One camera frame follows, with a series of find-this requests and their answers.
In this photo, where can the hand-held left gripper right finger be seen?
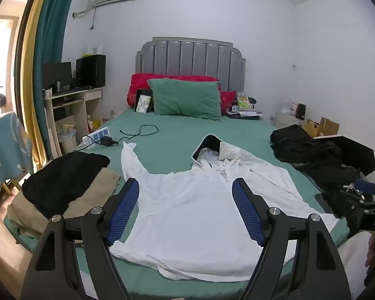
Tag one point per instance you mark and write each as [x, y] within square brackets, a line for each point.
[245, 207]

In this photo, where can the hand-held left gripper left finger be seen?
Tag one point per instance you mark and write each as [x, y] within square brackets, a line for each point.
[126, 206]

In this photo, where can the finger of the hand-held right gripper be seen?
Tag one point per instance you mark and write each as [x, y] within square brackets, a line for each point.
[366, 187]

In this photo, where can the white hoodie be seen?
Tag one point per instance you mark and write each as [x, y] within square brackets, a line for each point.
[190, 209]

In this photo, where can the pile of black clothes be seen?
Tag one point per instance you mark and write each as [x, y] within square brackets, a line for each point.
[297, 147]

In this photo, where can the black umbrella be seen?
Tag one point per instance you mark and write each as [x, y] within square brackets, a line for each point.
[356, 156]

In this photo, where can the beige pants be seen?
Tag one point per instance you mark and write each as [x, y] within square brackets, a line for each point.
[97, 187]

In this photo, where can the person's white clothing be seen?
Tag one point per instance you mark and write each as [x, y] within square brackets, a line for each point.
[353, 265]

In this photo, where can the black charger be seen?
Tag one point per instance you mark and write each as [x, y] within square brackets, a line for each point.
[106, 141]

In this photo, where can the black folded cloth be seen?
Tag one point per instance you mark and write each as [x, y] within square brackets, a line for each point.
[62, 181]

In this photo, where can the cardboard boxes on nightstand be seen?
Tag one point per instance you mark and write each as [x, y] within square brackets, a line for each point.
[326, 126]

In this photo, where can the white and blue power strip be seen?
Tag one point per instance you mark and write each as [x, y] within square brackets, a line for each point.
[95, 135]

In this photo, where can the bed with green sheet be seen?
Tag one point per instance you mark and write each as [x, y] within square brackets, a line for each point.
[175, 143]

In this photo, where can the bin with white bag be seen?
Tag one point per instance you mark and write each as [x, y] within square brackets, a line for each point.
[67, 139]

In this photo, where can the white nightstand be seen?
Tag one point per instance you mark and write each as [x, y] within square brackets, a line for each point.
[286, 120]

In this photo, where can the dark red box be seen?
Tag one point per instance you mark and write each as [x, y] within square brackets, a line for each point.
[301, 111]

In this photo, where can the white and green packet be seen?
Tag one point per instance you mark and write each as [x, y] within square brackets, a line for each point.
[144, 103]

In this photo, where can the pile of snack packets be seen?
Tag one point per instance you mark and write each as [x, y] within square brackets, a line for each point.
[244, 101]

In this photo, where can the small red pillow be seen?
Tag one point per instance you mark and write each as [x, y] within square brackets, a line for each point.
[227, 100]

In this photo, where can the white packet on tablet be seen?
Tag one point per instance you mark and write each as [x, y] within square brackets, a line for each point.
[137, 93]

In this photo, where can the light wooden desk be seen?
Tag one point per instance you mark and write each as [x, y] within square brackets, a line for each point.
[81, 97]

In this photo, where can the green pillow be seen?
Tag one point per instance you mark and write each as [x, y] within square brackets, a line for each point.
[184, 100]

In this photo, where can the large red pillow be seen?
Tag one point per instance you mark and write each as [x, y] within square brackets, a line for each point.
[140, 82]

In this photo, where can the blue printed cloth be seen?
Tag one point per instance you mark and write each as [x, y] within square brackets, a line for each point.
[3, 156]

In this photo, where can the white mug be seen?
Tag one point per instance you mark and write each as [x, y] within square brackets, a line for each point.
[47, 93]

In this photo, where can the black computer tower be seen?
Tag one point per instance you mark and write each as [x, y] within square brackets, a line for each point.
[91, 70]

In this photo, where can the black monitor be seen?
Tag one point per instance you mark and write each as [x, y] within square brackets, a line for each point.
[57, 75]

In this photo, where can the grey padded headboard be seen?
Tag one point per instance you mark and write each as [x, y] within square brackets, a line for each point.
[190, 59]

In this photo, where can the yellow curtain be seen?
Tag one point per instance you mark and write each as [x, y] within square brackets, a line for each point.
[34, 68]

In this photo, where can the teal curtain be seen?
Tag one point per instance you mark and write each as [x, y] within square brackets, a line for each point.
[51, 53]

